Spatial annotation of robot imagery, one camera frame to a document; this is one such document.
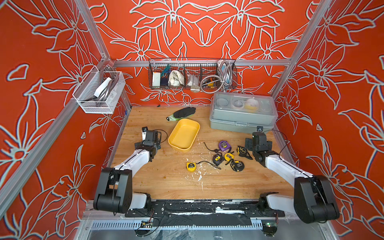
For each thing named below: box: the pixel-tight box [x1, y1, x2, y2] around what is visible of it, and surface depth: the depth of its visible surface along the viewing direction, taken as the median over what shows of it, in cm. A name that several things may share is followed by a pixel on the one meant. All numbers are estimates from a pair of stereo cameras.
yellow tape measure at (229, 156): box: [224, 153, 235, 162], surface depth 92 cm
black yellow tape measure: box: [230, 160, 245, 172], surface depth 87 cm
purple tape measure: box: [218, 140, 232, 152], surface depth 96 cm
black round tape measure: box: [236, 145, 253, 160], surface depth 92 cm
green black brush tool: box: [166, 106, 196, 121], surface depth 116 cm
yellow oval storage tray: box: [168, 118, 201, 153], surface depth 103 cm
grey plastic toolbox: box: [209, 92, 278, 134], surface depth 97 cm
